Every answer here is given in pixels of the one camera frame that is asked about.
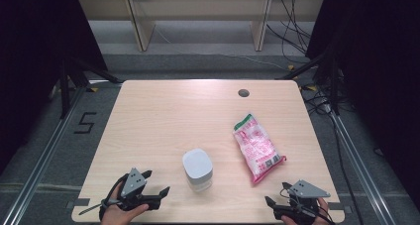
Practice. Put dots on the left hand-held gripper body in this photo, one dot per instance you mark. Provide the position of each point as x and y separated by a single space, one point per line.
133 183

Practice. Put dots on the aluminium floor rail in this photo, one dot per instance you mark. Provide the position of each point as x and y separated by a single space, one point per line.
360 165
39 165

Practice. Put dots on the yellow tape piece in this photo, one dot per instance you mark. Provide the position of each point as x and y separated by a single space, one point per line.
291 67
311 88
94 90

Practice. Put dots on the dark curtain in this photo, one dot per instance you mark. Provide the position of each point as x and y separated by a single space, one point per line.
29 69
379 69

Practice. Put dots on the person's left hand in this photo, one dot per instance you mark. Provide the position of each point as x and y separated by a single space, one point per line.
117 215

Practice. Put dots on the clear jar with white lid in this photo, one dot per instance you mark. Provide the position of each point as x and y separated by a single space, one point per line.
197 167

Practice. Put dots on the grey table bracket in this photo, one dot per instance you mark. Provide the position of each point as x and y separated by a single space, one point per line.
79 202
338 206

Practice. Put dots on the pink and white snack bag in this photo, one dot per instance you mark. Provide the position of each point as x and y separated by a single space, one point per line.
257 147

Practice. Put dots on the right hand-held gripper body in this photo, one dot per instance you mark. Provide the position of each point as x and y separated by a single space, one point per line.
305 190

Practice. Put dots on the black metal stand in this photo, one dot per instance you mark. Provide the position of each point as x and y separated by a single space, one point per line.
65 89
334 86

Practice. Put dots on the person's right hand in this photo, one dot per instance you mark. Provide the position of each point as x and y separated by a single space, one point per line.
323 218

